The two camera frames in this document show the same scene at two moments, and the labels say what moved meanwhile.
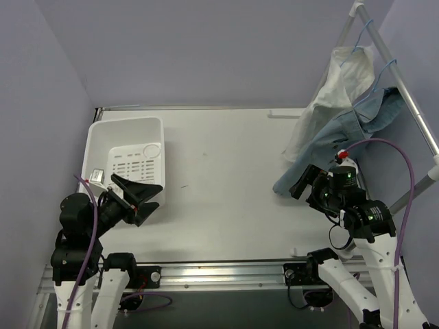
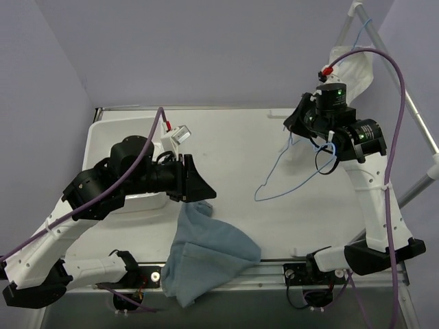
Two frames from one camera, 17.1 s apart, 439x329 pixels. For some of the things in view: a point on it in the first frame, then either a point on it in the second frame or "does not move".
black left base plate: (145, 277) does not move
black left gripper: (124, 202) → (182, 178)
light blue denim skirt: (346, 133) → (207, 256)
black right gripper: (306, 181) → (300, 115)
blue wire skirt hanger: (394, 59) → (291, 142)
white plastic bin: (132, 148) does not move
